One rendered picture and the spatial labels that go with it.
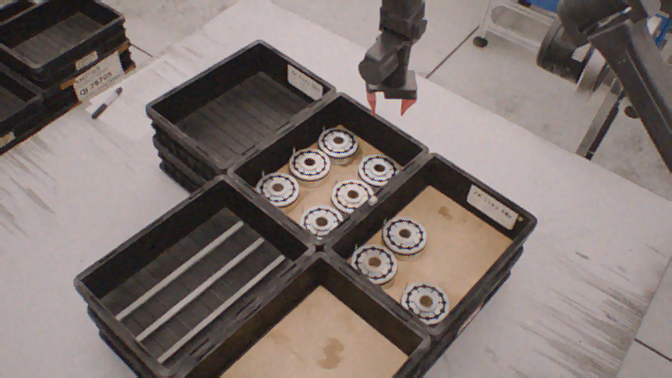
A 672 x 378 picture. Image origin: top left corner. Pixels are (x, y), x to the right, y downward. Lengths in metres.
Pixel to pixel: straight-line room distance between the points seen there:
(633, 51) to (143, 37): 2.80
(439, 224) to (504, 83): 1.83
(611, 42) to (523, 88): 2.38
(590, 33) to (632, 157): 2.23
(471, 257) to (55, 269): 0.98
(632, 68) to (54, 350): 1.26
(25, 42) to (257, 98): 1.16
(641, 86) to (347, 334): 0.75
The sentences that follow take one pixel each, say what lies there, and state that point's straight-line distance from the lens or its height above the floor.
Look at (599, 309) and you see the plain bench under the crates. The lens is 1.70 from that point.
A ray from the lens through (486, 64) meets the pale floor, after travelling 3.38.
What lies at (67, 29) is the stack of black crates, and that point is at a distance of 2.72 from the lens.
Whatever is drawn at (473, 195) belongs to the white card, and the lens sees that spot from 1.54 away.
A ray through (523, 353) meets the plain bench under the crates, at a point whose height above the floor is 0.70.
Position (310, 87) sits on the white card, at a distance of 1.73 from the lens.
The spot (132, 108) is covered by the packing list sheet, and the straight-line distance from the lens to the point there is 1.99.
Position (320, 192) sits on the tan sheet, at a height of 0.83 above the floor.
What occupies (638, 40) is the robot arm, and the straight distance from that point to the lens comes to 0.93.
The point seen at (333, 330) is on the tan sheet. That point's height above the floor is 0.83.
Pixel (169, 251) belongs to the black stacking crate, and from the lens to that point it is 1.48.
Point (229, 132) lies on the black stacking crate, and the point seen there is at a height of 0.83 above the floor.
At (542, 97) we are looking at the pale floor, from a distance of 3.28.
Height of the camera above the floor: 2.03
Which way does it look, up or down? 50 degrees down
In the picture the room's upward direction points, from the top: 5 degrees clockwise
